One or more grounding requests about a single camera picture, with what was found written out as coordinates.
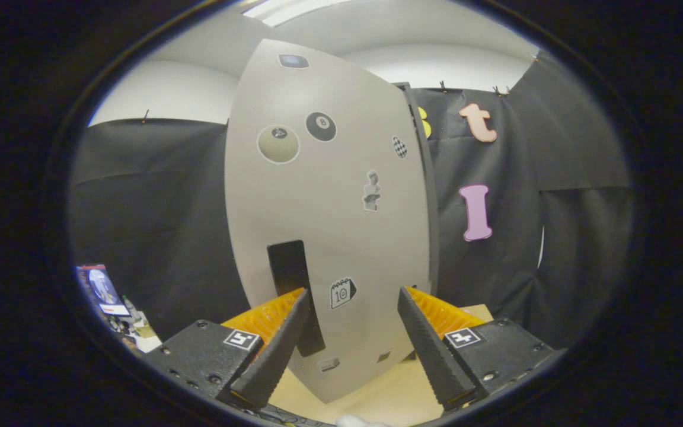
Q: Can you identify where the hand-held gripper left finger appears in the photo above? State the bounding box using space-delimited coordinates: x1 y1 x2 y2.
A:
140 288 311 410

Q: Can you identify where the pile of small clutter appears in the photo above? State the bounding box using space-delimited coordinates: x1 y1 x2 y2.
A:
104 297 163 355

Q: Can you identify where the light grey shoe cabinet door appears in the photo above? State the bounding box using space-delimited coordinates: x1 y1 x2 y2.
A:
225 39 432 404

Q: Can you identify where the white object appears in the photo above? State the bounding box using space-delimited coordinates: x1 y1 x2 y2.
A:
336 414 390 427

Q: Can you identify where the black door handle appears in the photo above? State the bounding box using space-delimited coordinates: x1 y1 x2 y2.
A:
267 240 326 358

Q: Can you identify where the black backdrop cloth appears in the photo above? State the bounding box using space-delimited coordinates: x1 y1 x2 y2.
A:
69 50 636 350

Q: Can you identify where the blue printed poster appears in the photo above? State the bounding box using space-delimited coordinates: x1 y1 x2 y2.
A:
76 264 132 318

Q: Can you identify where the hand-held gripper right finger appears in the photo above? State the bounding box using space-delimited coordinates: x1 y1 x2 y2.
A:
397 286 567 413

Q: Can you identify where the grey shoe cabinet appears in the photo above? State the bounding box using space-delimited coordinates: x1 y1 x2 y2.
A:
395 82 440 362

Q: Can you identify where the long ceiling light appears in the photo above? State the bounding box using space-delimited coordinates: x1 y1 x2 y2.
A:
241 0 354 27

